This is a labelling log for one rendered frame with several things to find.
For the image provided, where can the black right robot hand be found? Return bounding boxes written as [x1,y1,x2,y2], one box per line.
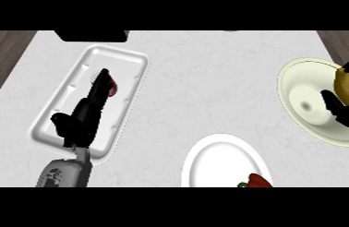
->
[320,62,349,128]

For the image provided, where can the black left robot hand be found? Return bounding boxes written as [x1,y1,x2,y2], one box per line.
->
[49,67,114,149]

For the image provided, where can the yellow lemon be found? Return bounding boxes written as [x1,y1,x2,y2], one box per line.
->
[335,67,349,108]

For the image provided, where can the pale yellow bowl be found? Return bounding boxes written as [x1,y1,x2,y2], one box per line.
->
[277,57,349,148]

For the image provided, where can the white round plate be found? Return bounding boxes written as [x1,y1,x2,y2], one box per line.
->
[181,133,274,188]

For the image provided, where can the dark red round fruit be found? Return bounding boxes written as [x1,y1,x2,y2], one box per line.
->
[92,69,120,98]

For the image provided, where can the white rectangular tray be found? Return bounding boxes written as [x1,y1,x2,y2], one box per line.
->
[29,43,151,166]

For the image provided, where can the black appliance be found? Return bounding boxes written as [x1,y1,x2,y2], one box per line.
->
[54,30,132,43]

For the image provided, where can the red bell pepper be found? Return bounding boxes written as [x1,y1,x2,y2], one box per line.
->
[236,173,274,188]

